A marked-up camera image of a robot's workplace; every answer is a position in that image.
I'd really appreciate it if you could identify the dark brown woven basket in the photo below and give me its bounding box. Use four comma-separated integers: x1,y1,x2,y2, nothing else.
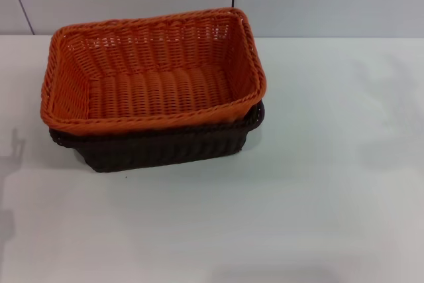
48,101,266,174

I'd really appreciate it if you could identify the orange woven basket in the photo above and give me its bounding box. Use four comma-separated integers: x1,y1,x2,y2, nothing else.
39,7,268,133

